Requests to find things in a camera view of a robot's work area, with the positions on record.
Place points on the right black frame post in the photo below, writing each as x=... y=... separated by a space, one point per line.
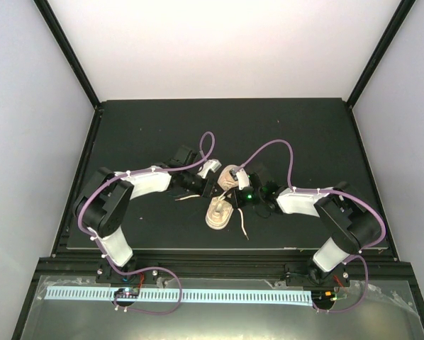
x=400 y=14

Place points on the black frame post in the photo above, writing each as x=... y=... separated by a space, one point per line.
x=400 y=14
x=65 y=46

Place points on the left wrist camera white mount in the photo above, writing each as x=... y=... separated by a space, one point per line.
x=208 y=168

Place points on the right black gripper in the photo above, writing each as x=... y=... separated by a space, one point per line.
x=236 y=200

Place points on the left black frame post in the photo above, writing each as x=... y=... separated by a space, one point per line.
x=65 y=46

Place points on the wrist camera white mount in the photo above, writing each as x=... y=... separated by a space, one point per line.
x=208 y=168
x=241 y=176

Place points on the right small circuit board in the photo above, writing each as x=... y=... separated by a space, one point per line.
x=328 y=296

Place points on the small circuit board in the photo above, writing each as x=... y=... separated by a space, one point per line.
x=131 y=293
x=328 y=296

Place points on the left small circuit board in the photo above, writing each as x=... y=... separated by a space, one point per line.
x=131 y=293

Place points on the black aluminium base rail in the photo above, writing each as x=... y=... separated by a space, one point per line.
x=272 y=264

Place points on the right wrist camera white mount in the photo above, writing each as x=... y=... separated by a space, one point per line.
x=241 y=176

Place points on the beige lace sneaker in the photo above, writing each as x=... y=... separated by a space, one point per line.
x=220 y=211

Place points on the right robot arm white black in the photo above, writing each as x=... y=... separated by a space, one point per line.
x=352 y=224

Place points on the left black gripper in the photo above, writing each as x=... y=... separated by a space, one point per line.
x=206 y=190

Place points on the white shoelace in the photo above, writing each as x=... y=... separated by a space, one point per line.
x=242 y=223

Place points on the white slotted cable duct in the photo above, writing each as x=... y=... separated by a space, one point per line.
x=189 y=295

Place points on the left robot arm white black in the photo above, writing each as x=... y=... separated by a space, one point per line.
x=101 y=206

